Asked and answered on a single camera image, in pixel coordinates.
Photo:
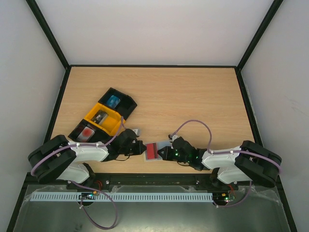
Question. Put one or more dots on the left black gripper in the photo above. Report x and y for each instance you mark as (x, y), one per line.
(138, 151)

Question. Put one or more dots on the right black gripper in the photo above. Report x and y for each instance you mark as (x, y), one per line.
(167, 152)

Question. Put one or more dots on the translucent plastic card holder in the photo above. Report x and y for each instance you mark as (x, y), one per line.
(160, 145)

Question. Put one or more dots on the red striped card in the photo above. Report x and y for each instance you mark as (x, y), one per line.
(152, 152)

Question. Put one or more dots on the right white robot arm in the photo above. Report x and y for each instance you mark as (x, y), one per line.
(247, 162)

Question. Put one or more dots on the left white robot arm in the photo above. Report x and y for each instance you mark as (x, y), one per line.
(62, 159)

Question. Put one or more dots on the black card in bin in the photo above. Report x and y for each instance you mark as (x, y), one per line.
(99, 117)

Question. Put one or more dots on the blue card in bin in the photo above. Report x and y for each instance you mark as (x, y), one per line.
(113, 101)

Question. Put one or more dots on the white red card in bin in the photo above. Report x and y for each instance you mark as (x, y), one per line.
(85, 135)

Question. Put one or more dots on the yellow bin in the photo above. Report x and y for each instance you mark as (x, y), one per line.
(111, 124)

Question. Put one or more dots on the black bin far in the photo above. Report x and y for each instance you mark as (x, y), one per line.
(126, 106)

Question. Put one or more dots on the black bin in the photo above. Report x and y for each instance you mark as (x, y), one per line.
(126, 106)
(99, 136)

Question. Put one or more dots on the black bin near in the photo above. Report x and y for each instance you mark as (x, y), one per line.
(99, 136)

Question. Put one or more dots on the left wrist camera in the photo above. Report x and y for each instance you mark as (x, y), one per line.
(137, 132)

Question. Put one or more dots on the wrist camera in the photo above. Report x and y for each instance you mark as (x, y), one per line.
(172, 137)
(137, 132)

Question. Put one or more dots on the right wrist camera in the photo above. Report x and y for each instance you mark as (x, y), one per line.
(172, 137)

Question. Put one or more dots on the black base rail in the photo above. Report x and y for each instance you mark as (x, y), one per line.
(198, 181)

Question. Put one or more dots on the white slotted cable duct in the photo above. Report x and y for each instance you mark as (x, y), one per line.
(122, 197)

